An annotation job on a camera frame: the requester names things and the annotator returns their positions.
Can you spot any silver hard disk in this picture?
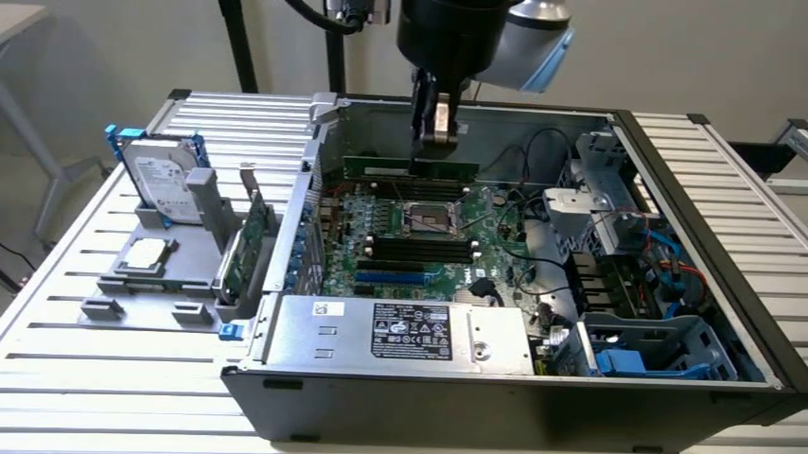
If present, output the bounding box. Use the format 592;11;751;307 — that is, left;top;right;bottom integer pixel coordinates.
118;136;204;226

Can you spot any green motherboard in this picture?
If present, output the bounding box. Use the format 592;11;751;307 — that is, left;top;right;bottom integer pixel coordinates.
313;182;547;316

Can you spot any black stand post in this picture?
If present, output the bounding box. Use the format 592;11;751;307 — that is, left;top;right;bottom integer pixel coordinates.
216;0;261;95
323;26;348;95

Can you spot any CPU socket with metal frame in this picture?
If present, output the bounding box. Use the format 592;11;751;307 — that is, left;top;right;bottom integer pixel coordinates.
384;198;472;238

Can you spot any thin black wire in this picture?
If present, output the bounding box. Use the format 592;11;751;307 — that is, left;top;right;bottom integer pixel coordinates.
484;127;576;186

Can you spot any blue wire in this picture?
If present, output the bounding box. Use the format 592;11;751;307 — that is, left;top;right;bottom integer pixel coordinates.
634;225;686;323

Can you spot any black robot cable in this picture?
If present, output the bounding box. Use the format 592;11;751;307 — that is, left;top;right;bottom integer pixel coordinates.
281;0;371;37

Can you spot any blue bay latch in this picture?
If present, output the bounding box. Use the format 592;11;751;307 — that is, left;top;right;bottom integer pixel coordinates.
594;348;650;378

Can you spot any silver power supply unit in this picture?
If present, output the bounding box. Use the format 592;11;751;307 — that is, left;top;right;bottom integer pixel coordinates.
260;294;539;378

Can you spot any black open PC case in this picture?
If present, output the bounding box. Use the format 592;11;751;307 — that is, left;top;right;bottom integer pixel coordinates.
218;92;808;445

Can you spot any black RAM slot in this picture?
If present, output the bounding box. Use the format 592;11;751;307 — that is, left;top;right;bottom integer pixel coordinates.
355;193;467;202
363;254;474;265
364;247;474;257
357;181;467;189
365;240;474;250
367;234;474;243
356;187;467;196

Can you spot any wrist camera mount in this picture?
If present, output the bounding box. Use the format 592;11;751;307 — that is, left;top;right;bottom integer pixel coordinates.
323;0;397;26

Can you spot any grey parts rack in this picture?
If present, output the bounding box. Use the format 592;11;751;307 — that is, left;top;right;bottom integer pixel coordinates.
74;167;287;338

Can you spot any red wire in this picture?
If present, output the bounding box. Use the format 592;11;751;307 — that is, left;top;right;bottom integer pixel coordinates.
659;263;706;297

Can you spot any green graphics card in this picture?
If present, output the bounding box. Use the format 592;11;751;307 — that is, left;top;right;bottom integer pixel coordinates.
216;162;280;305

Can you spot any blue expansion slot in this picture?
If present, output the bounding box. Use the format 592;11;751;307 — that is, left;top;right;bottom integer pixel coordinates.
355;270;427;286

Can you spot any grey plastic disk bay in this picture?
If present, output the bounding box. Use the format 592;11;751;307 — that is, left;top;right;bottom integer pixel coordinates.
574;310;741;380

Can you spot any white desk with grey legs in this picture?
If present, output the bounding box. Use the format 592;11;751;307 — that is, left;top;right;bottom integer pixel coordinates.
0;0;112;242

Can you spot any metal disk bay cage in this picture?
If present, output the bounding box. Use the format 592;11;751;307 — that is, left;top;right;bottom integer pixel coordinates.
540;131;661;257

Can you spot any silver CPU chip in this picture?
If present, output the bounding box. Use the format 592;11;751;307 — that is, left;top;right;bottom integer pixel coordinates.
121;237;180;274

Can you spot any green RAM stick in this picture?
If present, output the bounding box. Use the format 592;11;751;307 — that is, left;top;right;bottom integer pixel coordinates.
341;154;479;183

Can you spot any aluminium frame table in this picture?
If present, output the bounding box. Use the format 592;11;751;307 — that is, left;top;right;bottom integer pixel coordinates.
723;119;808;196

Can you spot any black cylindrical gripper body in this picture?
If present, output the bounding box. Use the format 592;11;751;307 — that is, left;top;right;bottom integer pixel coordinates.
395;0;508;80

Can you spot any blue disk carrier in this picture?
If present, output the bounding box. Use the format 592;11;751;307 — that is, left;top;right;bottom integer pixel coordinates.
102;123;210;174

